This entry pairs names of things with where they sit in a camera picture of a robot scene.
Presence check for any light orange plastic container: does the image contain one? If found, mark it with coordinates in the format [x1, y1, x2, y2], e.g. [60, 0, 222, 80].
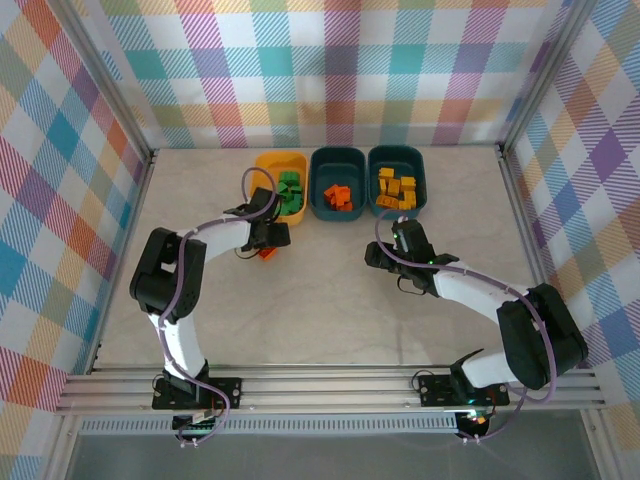
[254, 151, 308, 227]

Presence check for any aluminium frame post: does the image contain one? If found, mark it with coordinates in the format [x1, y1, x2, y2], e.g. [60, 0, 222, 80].
[497, 0, 601, 159]
[52, 0, 160, 166]

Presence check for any aluminium frame leg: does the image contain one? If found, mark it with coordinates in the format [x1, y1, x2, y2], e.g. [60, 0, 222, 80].
[44, 413, 84, 480]
[579, 407, 619, 480]

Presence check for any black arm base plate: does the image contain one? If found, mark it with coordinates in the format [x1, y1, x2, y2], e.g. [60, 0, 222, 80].
[417, 373, 511, 409]
[152, 377, 243, 411]

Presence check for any grey slotted cable duct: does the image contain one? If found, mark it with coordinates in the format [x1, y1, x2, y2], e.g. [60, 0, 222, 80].
[79, 418, 461, 436]

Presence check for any colourful plaid backdrop cloth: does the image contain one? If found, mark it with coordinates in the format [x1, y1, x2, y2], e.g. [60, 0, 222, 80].
[82, 0, 574, 150]
[0, 0, 150, 480]
[504, 0, 640, 480]

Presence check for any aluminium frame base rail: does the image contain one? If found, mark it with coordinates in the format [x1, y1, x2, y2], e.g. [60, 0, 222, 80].
[497, 143, 576, 369]
[84, 148, 160, 375]

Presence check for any small electronics board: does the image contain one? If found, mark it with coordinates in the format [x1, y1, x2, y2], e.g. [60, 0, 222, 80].
[457, 412, 492, 437]
[172, 408, 224, 436]

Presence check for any long aluminium rail beam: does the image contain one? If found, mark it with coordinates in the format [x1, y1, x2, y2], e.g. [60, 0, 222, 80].
[54, 367, 609, 415]

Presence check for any teal plastic container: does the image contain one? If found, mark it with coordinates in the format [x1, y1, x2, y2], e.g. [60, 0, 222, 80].
[308, 146, 368, 223]
[368, 144, 429, 219]

